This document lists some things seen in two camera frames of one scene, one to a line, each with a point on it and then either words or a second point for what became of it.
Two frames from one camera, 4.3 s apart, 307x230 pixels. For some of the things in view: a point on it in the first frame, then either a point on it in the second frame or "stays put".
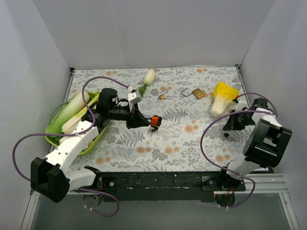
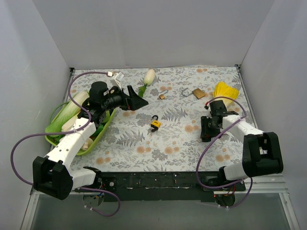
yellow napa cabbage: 223,100 stays put
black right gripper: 234,120 to 205,129
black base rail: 161,186 stays put
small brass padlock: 162,97 stays put
